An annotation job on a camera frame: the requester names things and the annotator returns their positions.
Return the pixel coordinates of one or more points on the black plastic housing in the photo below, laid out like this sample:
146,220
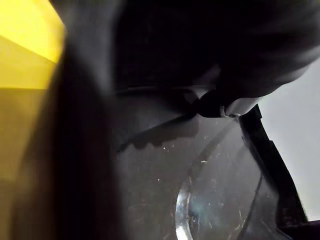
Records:
162,175

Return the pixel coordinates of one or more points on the yellow metal shelf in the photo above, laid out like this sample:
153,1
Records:
22,75

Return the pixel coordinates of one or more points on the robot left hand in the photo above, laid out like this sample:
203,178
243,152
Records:
225,37

